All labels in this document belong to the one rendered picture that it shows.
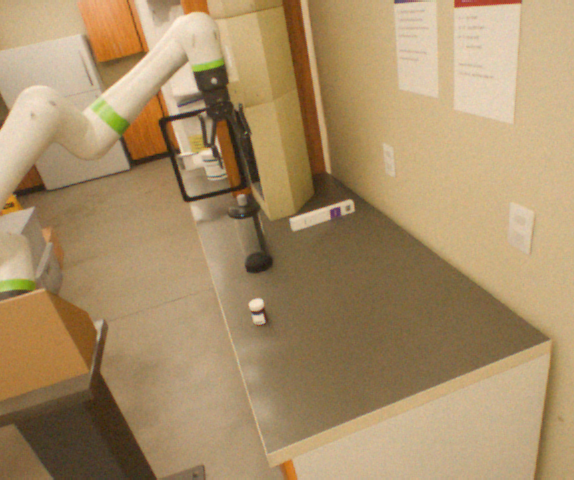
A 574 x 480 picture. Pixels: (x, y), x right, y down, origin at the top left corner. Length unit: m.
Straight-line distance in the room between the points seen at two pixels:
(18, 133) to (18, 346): 0.54
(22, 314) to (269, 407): 0.66
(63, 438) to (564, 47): 1.57
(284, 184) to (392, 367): 0.96
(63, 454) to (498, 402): 1.23
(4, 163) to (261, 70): 0.89
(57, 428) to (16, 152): 0.78
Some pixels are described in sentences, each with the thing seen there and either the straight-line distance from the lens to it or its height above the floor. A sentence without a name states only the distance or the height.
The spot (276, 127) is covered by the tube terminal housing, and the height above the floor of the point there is 1.31.
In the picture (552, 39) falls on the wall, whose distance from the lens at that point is 1.03.
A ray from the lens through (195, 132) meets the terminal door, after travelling 2.03.
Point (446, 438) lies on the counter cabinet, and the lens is 1.22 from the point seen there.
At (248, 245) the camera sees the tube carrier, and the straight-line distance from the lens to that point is 1.47.
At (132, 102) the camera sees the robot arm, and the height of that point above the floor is 1.56.
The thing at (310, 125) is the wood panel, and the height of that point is 1.19.
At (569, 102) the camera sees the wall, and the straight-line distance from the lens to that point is 1.02.
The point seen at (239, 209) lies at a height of 1.18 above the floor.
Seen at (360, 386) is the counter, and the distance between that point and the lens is 1.08.
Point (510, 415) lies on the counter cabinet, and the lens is 1.31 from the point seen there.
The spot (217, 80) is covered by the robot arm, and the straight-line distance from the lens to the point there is 1.31.
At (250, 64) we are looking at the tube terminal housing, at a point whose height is 1.55.
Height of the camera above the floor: 1.74
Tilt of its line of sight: 28 degrees down
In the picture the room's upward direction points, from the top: 12 degrees counter-clockwise
